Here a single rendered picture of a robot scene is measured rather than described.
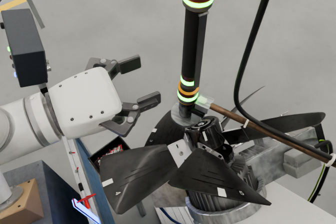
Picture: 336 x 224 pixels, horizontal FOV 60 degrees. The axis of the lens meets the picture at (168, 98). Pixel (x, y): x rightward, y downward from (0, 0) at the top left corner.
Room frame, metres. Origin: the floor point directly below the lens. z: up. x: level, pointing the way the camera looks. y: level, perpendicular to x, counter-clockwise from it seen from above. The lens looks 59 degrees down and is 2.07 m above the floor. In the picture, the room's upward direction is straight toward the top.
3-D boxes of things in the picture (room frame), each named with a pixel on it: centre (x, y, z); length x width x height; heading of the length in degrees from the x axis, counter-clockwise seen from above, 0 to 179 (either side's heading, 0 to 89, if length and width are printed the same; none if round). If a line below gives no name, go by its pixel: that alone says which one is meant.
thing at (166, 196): (0.28, -0.01, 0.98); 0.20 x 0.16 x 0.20; 26
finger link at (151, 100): (0.23, 0.04, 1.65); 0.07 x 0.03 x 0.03; 116
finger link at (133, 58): (0.33, 0.09, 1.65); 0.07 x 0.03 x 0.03; 116
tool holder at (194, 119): (0.33, -0.05, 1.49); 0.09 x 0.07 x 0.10; 61
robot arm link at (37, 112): (0.22, 0.20, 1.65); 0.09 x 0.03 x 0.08; 26
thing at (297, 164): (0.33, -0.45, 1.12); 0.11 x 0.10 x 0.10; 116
